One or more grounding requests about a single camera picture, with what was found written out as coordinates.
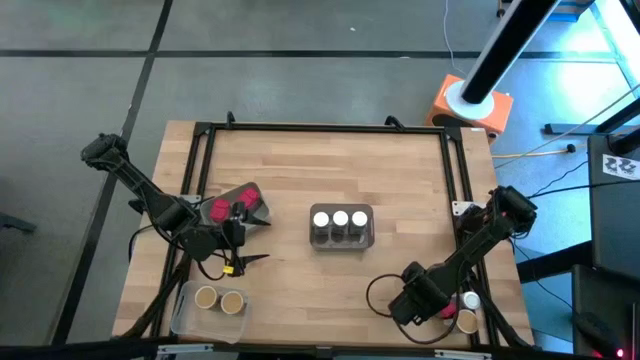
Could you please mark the black computer mouse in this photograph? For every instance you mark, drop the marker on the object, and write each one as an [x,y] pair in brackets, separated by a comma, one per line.
[595,330]

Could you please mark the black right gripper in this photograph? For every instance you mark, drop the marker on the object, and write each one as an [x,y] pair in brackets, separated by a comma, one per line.
[420,297]

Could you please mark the tan-lid spice jar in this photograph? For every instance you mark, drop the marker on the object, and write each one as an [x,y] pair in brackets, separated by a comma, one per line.
[206,297]
[232,302]
[467,322]

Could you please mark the clear plastic bin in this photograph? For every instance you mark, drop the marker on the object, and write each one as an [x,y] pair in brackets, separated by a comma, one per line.
[210,327]

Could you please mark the black desk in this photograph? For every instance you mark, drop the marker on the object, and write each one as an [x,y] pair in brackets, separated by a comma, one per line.
[615,225]

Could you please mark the silver mounting plate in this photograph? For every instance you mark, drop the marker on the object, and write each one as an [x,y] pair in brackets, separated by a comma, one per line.
[457,207]
[189,199]

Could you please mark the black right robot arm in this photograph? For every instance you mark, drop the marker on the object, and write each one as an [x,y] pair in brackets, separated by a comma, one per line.
[480,245]

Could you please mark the black clamp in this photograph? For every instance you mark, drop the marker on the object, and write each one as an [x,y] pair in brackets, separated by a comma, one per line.
[395,121]
[230,119]

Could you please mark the orange box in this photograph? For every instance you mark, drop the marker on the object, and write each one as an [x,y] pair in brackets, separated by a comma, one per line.
[500,112]

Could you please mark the black cabinet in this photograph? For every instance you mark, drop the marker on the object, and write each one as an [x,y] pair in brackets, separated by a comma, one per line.
[610,295]

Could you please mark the dark translucent plastic bin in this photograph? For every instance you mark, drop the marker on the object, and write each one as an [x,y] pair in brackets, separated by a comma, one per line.
[342,245]

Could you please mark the white round disc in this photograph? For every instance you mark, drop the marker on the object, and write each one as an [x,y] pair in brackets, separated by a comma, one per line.
[457,102]

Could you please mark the printed marker paper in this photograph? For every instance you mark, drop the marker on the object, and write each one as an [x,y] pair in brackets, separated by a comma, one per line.
[620,167]

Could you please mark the black metal table frame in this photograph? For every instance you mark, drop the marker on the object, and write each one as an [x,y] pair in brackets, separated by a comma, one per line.
[325,128]

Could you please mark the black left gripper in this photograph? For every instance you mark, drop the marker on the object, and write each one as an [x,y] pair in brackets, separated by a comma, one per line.
[235,235]

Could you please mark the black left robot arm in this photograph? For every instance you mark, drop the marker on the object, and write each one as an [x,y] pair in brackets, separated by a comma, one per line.
[145,192]

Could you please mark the black desk leg bar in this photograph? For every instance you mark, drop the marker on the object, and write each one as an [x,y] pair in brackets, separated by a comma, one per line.
[575,128]
[555,261]

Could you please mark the black floor stand foot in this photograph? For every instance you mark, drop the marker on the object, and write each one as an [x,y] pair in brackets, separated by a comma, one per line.
[15,223]

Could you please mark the silver bracket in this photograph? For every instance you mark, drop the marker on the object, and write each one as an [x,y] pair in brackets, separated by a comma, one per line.
[185,348]
[462,354]

